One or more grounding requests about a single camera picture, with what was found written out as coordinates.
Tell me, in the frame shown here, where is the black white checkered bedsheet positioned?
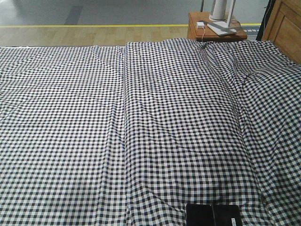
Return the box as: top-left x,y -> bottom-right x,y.
0,39 -> 301,226

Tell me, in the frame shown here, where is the wooden bedside table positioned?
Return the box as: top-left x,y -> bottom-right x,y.
187,12 -> 247,42

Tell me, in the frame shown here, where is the black foldable smartphone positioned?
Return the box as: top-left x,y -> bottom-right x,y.
186,204 -> 243,226

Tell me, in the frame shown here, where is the white power adapter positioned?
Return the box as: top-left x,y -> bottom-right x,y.
196,22 -> 205,29

